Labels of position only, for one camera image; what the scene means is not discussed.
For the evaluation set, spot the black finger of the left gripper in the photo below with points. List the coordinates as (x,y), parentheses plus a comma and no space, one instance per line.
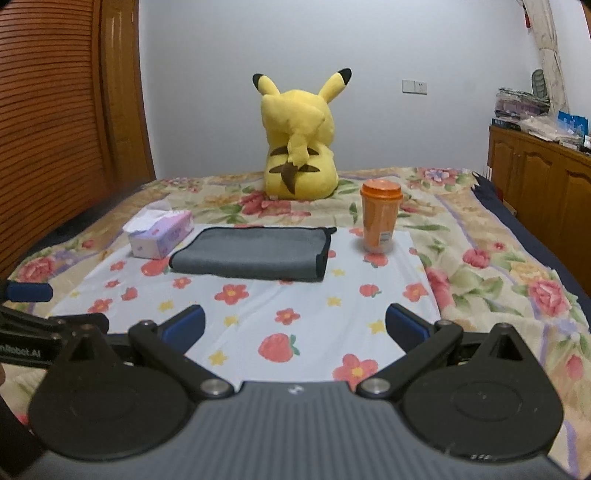
(98,320)
(21,292)

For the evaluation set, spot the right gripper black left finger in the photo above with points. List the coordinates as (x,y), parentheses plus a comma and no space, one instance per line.
(163,347)

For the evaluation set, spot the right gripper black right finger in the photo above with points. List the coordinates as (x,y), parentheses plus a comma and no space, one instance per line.
(427,347)

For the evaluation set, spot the purple and grey towel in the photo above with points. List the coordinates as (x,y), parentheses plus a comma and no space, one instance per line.
(298,254)

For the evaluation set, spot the floral bed quilt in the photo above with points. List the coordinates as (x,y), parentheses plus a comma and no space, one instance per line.
(478,271)

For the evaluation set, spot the white strawberry print cloth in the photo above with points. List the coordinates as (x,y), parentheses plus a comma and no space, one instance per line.
(259,330)

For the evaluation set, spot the pink tissue box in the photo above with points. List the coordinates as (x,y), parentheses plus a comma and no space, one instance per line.
(153,233)

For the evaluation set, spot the wooden slatted headboard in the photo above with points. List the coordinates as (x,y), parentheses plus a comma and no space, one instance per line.
(55,162)

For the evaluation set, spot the orange plastic cup with lid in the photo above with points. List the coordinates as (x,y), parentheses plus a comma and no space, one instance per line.
(381,201)

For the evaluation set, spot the wooden door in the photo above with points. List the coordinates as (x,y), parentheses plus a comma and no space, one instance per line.
(122,94)

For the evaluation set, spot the dark blue bed sheet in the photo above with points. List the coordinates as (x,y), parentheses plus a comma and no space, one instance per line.
(486,193)

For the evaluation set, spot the wooden sideboard cabinet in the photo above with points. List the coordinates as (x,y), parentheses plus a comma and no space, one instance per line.
(548,185)

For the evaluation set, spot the yellow Pikachu plush toy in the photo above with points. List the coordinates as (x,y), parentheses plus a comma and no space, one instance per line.
(300,164)

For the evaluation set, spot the stack of books and papers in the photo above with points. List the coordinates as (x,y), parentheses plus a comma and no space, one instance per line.
(513,106)

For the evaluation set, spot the blue picture card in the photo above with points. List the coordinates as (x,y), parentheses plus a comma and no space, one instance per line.
(575,124)

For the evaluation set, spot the green woven fan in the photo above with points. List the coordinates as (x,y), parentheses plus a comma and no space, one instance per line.
(539,87)

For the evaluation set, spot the floral curtain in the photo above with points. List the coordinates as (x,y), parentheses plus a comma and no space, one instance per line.
(546,39)

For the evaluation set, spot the white wall switch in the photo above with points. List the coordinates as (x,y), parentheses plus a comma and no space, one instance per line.
(414,87)

